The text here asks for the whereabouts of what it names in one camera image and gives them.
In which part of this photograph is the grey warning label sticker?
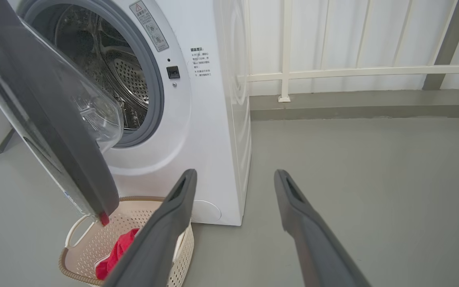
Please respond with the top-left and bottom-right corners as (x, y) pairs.
(129, 0), (170, 53)

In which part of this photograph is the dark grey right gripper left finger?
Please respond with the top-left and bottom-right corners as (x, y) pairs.
(103, 169), (198, 287)

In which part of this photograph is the red garment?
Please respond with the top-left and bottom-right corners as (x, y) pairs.
(95, 228), (141, 281)

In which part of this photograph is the grey metal post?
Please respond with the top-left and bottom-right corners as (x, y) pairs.
(422, 0), (459, 91)

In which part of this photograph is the dark grey glass washer door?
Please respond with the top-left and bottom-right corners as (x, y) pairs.
(0, 0), (125, 227)

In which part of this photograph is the white metal railing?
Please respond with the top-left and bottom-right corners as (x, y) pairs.
(237, 0), (459, 103)

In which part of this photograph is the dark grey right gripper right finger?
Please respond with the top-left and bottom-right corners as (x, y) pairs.
(274, 169), (372, 287)

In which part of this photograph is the white front-load washing machine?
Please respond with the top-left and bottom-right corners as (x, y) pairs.
(6, 0), (253, 227)

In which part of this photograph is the cream perforated laundry basket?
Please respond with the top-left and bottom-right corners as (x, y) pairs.
(58, 196), (195, 287)

